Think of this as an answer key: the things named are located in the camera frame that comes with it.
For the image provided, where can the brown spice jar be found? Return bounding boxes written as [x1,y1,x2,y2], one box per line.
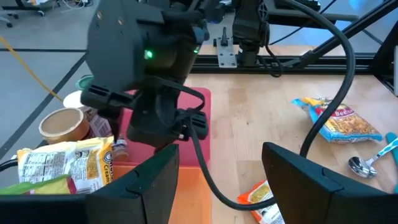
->
[38,107,91,146]

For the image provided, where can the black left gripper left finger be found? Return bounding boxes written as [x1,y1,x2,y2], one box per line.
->
[0,144,180,224]

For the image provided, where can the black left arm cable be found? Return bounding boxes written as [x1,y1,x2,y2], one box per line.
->
[0,158,19,173]

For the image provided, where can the pink plastic bin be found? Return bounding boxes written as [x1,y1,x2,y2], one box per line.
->
[119,86,213,169]

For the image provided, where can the yellow red snack packet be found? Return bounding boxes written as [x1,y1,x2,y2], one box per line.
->
[290,96,384,144]

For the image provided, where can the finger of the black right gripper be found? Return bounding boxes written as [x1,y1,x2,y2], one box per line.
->
[109,113,123,144]

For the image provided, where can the silver spoon blue handle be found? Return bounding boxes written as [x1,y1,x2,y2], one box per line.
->
[347,136,398,180]

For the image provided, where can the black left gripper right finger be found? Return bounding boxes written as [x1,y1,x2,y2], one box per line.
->
[262,141,398,224]

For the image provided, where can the orange Maruchan ramen pack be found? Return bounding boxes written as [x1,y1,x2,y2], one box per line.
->
[237,179,286,224]

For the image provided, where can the teal plastic spoon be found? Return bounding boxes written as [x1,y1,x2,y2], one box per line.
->
[385,131,398,194]

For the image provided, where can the silver arm base bracket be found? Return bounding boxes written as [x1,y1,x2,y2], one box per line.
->
[213,26,238,68]

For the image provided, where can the yellow hanging cable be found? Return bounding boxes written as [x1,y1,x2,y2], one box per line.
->
[0,34,65,104]

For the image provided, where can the yellow Maruchan ramen pack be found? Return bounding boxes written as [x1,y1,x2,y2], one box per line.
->
[17,136,115,195]

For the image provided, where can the small clear glass cup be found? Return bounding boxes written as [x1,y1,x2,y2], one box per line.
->
[112,136,129,163]

